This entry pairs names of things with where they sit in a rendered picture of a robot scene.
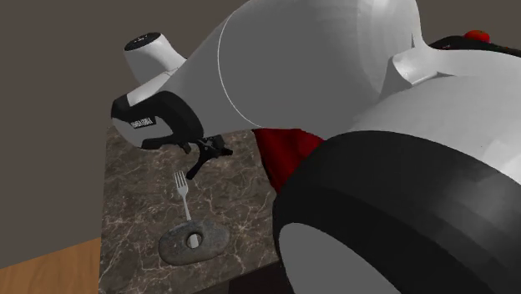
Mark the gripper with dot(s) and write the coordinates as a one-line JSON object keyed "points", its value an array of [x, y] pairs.
{"points": [[205, 144]]}

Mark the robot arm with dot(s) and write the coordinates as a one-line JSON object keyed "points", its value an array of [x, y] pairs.
{"points": [[309, 69]]}

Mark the silver fork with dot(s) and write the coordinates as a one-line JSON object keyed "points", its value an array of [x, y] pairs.
{"points": [[182, 188]]}

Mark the red robot stand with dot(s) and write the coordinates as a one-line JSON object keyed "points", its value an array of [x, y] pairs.
{"points": [[281, 156]]}

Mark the grey stone with hole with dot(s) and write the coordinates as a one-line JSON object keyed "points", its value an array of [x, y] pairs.
{"points": [[176, 249]]}

